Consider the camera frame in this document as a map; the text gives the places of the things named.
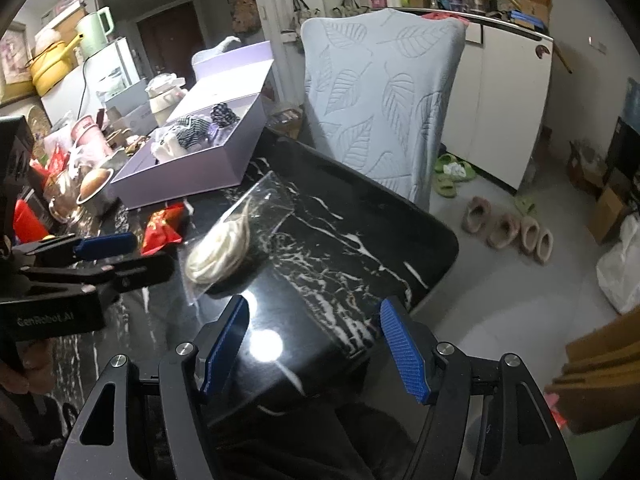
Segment yellow watering can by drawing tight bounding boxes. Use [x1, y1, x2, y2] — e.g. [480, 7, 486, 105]
[26, 35, 83, 97]

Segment round woven plate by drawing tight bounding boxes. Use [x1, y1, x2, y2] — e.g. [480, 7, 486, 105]
[25, 105, 51, 141]

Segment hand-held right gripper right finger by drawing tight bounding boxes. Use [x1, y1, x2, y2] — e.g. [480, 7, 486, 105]
[379, 295, 576, 480]

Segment white plastic bag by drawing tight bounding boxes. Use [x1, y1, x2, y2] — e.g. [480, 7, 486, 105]
[596, 230, 640, 316]

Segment striped plush doll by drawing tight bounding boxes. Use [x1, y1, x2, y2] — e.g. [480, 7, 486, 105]
[150, 114, 216, 163]

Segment pink cup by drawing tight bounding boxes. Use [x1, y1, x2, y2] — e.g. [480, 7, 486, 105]
[70, 116, 113, 158]

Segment white cabinet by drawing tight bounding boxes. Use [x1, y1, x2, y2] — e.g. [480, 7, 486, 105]
[435, 7, 555, 193]

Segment silver purple snack packet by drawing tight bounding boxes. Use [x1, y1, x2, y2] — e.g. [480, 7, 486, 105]
[207, 102, 241, 143]

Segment open cardboard box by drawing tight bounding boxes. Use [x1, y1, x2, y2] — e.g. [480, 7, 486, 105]
[515, 0, 553, 26]

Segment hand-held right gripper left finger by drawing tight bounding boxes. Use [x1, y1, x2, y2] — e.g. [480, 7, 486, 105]
[57, 294, 251, 480]

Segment grey white box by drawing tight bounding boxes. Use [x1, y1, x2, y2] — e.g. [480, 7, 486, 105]
[105, 80, 156, 133]

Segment black television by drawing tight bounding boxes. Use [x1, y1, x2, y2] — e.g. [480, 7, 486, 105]
[605, 116, 640, 186]

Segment red crinkled snack packet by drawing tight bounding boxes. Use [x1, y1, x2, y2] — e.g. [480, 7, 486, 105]
[141, 203, 187, 256]

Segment brown patterned tote bag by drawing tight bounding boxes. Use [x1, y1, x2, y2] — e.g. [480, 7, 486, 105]
[231, 0, 263, 36]

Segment stack of cardboard sheets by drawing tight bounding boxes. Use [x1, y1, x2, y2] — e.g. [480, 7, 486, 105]
[545, 310, 640, 436]

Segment glass cup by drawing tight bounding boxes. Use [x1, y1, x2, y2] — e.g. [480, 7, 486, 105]
[47, 170, 91, 223]

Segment dark wooden door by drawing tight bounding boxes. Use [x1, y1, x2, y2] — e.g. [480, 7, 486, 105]
[134, 1, 207, 77]

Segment pink cloth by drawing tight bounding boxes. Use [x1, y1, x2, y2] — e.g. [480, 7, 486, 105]
[422, 10, 471, 26]

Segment lavender gift box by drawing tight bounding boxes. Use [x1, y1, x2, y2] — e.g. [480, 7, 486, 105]
[109, 42, 275, 210]

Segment beige tote bag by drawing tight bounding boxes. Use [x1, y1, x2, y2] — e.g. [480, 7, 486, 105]
[289, 0, 313, 36]
[332, 0, 371, 18]

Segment white fridge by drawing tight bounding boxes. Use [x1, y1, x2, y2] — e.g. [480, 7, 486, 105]
[40, 36, 143, 121]

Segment chair with leaf-pattern blue cover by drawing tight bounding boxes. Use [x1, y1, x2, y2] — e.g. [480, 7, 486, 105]
[300, 9, 468, 211]

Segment clear plastic bag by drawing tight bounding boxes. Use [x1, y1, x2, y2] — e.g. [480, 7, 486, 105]
[184, 170, 297, 307]

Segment green electric kettle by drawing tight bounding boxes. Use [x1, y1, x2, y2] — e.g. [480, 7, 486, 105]
[75, 6, 115, 60]

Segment person's left hand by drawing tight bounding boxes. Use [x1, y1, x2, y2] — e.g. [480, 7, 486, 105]
[0, 337, 51, 397]

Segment brown cardboard box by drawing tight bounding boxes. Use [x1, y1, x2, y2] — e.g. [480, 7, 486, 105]
[586, 185, 632, 246]

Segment beige fuzzy slipper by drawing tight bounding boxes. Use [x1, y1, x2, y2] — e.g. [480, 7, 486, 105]
[534, 227, 555, 265]
[460, 196, 493, 235]
[520, 215, 541, 253]
[487, 212, 522, 250]

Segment red paper packet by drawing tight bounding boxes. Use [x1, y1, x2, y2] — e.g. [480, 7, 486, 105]
[45, 145, 71, 181]

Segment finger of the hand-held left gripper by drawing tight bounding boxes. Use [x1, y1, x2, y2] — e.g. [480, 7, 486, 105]
[14, 231, 138, 268]
[20, 251, 176, 301]

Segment framed picture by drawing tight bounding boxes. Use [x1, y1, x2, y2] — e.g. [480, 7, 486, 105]
[0, 22, 36, 106]

